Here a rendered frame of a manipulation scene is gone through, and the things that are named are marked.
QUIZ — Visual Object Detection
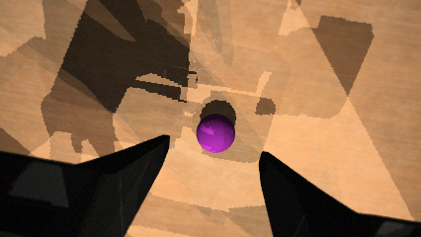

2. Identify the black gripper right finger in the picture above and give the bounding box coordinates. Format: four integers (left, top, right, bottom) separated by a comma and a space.
259, 151, 421, 237

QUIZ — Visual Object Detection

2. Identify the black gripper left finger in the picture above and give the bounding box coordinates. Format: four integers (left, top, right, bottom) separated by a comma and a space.
0, 134, 170, 237

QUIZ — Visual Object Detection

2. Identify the purple ball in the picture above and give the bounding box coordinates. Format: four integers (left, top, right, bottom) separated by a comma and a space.
197, 114, 235, 153

